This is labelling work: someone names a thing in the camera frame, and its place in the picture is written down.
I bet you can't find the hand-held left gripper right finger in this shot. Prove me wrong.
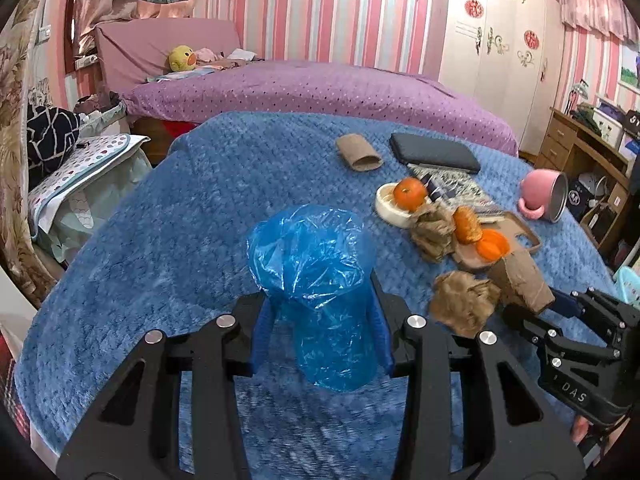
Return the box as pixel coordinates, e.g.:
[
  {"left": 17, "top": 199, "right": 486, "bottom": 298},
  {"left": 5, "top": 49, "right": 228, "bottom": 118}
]
[{"left": 369, "top": 269, "right": 586, "bottom": 480}]

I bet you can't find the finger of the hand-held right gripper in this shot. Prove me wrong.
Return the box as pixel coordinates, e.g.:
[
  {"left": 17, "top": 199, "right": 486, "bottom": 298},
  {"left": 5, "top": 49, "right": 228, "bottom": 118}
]
[
  {"left": 501, "top": 304, "right": 623, "bottom": 361},
  {"left": 547, "top": 286, "right": 640, "bottom": 333}
]

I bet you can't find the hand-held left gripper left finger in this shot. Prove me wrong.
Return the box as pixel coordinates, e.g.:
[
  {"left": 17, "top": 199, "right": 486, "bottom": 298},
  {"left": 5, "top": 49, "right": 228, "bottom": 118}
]
[{"left": 56, "top": 292, "right": 276, "bottom": 480}]

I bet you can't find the brown cardboard piece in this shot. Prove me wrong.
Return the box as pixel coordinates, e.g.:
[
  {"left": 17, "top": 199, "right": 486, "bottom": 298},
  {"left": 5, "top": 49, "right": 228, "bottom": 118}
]
[{"left": 487, "top": 250, "right": 556, "bottom": 316}]

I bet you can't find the light blue plastic basket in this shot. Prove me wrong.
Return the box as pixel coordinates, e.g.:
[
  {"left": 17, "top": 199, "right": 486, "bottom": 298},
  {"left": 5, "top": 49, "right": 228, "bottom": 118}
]
[{"left": 614, "top": 266, "right": 640, "bottom": 307}]

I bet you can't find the blue plastic bag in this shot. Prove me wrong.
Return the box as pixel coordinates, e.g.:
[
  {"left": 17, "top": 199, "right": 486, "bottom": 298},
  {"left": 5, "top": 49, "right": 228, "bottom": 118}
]
[{"left": 246, "top": 204, "right": 379, "bottom": 393}]

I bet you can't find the black and white snack packet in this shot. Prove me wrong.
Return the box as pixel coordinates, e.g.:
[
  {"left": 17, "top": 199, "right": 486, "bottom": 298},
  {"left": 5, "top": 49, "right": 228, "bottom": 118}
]
[{"left": 407, "top": 162, "right": 503, "bottom": 223}]

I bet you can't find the round tangerine peel shell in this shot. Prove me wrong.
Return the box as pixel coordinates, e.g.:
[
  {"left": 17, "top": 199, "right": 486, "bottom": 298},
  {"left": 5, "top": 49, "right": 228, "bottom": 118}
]
[{"left": 393, "top": 177, "right": 431, "bottom": 212}]

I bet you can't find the person's right hand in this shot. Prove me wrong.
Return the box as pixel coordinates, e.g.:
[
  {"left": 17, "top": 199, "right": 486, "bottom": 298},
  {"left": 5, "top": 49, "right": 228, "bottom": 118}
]
[{"left": 572, "top": 414, "right": 595, "bottom": 446}]

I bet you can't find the crumpled brown paper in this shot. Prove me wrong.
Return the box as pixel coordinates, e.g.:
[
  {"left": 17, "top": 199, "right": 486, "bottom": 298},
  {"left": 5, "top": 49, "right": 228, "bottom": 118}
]
[
  {"left": 411, "top": 207, "right": 458, "bottom": 263},
  {"left": 430, "top": 270, "right": 502, "bottom": 339}
]

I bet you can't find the tangerine peel piece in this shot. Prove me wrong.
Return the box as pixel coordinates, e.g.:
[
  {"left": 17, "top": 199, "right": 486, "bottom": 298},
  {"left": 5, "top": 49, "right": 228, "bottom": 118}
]
[
  {"left": 474, "top": 229, "right": 511, "bottom": 262},
  {"left": 452, "top": 205, "right": 484, "bottom": 246}
]

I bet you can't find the tan phone case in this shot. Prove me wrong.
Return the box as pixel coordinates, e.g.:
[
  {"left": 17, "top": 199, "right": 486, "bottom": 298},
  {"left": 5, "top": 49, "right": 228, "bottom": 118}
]
[{"left": 452, "top": 211, "right": 542, "bottom": 273}]

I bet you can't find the black printed box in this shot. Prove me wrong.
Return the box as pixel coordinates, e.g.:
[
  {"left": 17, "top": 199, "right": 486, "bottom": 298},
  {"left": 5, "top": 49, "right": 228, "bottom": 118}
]
[{"left": 567, "top": 177, "right": 599, "bottom": 209}]

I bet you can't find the pink steel-lined mug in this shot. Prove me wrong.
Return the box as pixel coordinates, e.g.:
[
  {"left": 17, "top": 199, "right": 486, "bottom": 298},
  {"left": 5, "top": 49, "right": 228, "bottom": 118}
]
[{"left": 517, "top": 169, "right": 570, "bottom": 223}]

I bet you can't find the blue fleece blanket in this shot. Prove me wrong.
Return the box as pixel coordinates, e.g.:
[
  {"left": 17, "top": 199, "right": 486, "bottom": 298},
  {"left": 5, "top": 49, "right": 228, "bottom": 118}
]
[{"left": 14, "top": 110, "right": 618, "bottom": 480}]

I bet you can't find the wooden desk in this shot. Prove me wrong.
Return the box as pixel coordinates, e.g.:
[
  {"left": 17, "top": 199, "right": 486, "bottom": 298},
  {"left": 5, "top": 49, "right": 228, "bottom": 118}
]
[{"left": 534, "top": 106, "right": 633, "bottom": 256}]

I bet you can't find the white storage box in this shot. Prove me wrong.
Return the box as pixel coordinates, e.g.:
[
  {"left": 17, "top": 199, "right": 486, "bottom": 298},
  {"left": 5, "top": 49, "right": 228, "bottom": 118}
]
[{"left": 592, "top": 110, "right": 626, "bottom": 148}]

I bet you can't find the brown cardboard tube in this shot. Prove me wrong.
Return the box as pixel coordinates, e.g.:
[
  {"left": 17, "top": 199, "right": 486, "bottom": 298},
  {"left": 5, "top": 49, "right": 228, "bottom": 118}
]
[{"left": 336, "top": 134, "right": 384, "bottom": 172}]

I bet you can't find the black phone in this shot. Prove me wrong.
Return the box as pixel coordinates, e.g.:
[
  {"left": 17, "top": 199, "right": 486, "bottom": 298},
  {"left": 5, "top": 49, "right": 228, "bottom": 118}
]
[{"left": 390, "top": 132, "right": 482, "bottom": 175}]

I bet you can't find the desk lamp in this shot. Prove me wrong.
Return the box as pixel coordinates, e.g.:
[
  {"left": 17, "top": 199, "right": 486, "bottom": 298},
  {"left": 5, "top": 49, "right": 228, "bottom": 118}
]
[{"left": 567, "top": 80, "right": 592, "bottom": 116}]

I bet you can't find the clear storage box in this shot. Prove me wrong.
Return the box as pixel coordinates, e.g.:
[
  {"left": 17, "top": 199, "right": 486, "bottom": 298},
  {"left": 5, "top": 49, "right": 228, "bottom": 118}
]
[{"left": 35, "top": 152, "right": 153, "bottom": 263}]

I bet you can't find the small framed photo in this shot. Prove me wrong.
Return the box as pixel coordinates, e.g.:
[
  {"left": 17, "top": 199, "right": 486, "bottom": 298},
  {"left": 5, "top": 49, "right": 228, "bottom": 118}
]
[{"left": 617, "top": 42, "right": 640, "bottom": 96}]

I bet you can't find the polka dot cloth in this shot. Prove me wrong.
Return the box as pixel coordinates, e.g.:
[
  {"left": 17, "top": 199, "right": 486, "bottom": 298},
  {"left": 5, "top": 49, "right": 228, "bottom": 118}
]
[{"left": 27, "top": 132, "right": 151, "bottom": 241}]

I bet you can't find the purple dotted bed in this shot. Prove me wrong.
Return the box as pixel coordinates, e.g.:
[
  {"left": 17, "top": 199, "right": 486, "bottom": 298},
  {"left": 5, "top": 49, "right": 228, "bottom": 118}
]
[{"left": 120, "top": 59, "right": 519, "bottom": 157}]

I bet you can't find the cream decorated wardrobe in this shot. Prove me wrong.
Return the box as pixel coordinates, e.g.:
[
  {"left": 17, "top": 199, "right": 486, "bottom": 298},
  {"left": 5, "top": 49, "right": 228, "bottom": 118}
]
[{"left": 439, "top": 0, "right": 566, "bottom": 153}]

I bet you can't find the yellow duck plush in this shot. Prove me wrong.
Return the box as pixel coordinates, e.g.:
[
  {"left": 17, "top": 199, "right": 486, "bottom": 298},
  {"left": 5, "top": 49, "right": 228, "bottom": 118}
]
[{"left": 168, "top": 45, "right": 197, "bottom": 73}]

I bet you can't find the black and white patterned cloth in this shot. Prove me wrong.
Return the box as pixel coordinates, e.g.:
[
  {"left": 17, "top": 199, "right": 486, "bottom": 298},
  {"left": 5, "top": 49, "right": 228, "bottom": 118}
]
[{"left": 26, "top": 104, "right": 82, "bottom": 173}]

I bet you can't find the pink curtain valance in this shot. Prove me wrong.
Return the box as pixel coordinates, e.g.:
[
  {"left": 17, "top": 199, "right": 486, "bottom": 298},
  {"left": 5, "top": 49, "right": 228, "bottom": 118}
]
[{"left": 559, "top": 0, "right": 640, "bottom": 43}]

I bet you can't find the pink padded headboard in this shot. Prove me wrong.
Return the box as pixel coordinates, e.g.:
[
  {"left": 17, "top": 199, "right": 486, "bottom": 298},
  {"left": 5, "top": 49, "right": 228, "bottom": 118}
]
[{"left": 94, "top": 17, "right": 244, "bottom": 92}]

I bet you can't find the floral patterned cloth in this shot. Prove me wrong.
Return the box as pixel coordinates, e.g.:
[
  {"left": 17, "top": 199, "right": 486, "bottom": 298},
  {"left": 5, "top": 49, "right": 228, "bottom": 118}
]
[{"left": 0, "top": 0, "right": 71, "bottom": 306}]

